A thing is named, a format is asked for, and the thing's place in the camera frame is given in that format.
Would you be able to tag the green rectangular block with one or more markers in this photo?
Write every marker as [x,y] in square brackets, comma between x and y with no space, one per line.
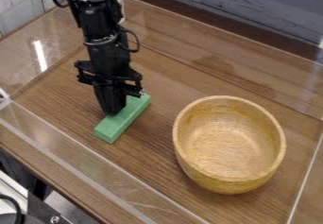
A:
[113,125]

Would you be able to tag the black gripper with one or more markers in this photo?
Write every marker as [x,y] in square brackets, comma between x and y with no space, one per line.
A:
[108,70]

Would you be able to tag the black metal stand base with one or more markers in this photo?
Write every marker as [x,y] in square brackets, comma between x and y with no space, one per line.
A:
[40,213]

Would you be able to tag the brown wooden bowl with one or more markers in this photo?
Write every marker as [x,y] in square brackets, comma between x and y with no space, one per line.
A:
[229,144]

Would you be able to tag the clear acrylic tray wall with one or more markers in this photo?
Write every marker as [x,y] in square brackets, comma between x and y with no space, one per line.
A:
[128,182]

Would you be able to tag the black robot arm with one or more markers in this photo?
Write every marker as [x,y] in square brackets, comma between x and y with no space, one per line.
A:
[97,18]

